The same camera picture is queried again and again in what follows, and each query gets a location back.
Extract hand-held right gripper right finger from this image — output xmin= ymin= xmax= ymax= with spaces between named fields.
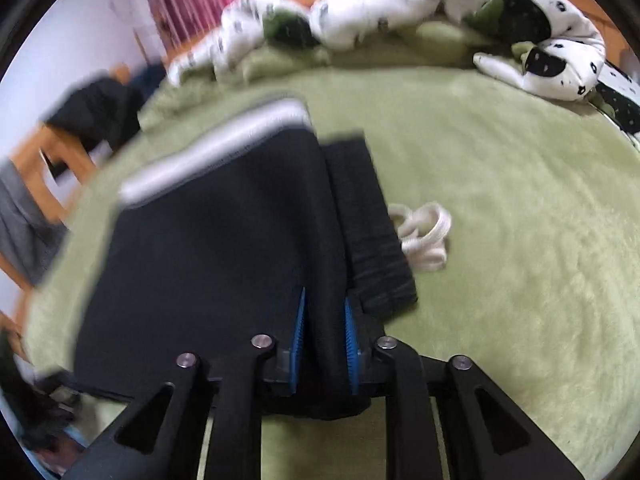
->
xmin=344 ymin=297 xmax=586 ymax=480

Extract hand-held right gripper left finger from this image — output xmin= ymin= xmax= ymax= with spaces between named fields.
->
xmin=60 ymin=287 xmax=307 ymax=480

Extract black pants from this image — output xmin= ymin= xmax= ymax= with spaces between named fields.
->
xmin=72 ymin=91 xmax=453 ymax=421

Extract grey denim garment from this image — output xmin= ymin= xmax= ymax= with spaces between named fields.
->
xmin=0 ymin=157 xmax=68 ymax=286

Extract black jacket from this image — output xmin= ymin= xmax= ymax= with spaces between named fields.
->
xmin=42 ymin=75 xmax=146 ymax=153

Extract navy garment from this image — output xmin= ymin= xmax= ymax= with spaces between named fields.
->
xmin=132 ymin=62 xmax=168 ymax=98

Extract white floral quilt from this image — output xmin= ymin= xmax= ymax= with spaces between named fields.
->
xmin=167 ymin=0 xmax=608 ymax=106

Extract pink floral curtain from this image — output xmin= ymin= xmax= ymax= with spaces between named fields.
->
xmin=135 ymin=0 xmax=361 ymax=56

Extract white floral pillow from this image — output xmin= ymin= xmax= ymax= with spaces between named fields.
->
xmin=592 ymin=57 xmax=640 ymax=148

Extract wooden bed frame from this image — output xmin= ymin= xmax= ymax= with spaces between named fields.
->
xmin=0 ymin=0 xmax=640 ymax=361

